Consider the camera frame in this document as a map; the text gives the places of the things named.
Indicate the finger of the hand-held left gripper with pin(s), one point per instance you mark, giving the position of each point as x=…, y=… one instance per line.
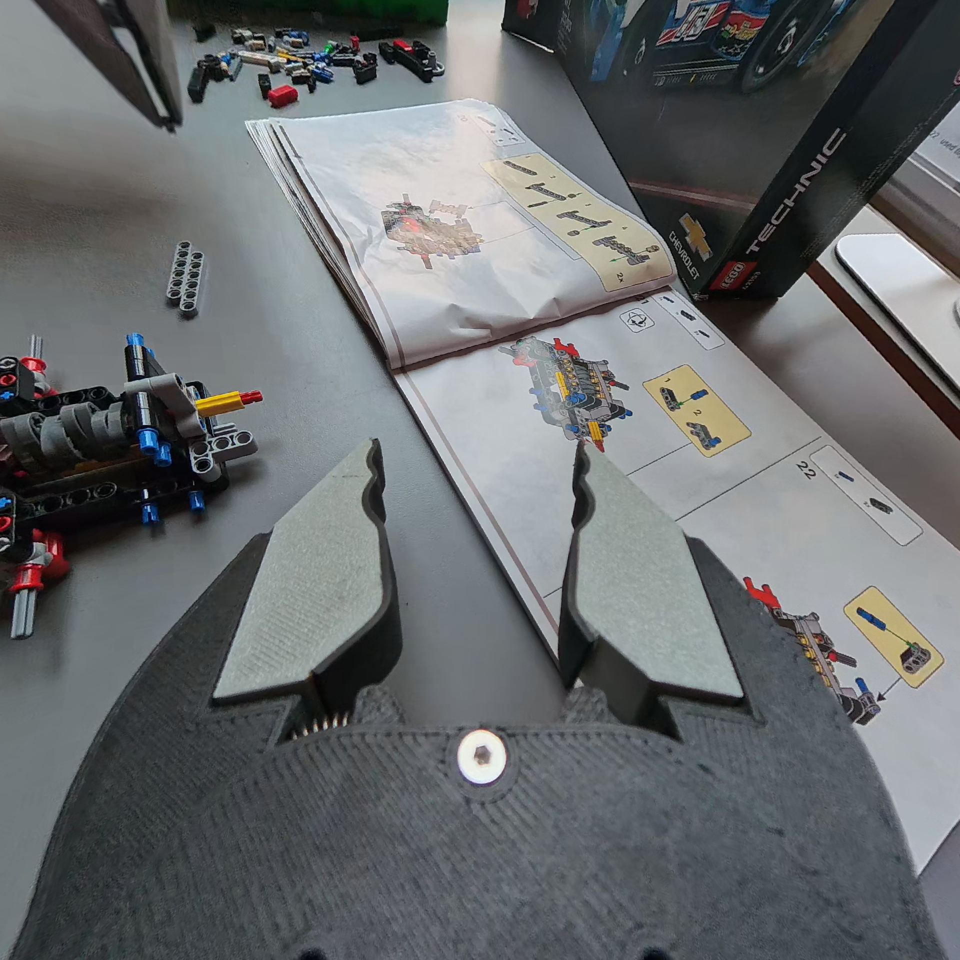
x=120, y=52

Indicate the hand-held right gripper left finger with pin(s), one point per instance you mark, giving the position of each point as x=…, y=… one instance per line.
x=315, y=592

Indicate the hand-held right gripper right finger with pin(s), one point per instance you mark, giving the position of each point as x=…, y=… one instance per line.
x=645, y=600

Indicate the pile of lego pieces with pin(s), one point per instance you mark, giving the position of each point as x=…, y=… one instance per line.
x=281, y=94

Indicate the lego chassis assembly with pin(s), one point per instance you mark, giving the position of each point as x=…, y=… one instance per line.
x=90, y=435

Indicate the lego instruction booklet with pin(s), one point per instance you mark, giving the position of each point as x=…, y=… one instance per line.
x=450, y=300

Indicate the lego set box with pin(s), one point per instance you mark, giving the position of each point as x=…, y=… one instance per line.
x=750, y=150

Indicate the green plastic bin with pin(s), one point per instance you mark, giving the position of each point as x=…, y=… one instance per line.
x=300, y=9

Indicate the white monitor stand base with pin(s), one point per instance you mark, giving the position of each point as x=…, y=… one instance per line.
x=892, y=285

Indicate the printed paper sheet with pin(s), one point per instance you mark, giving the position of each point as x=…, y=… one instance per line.
x=941, y=150

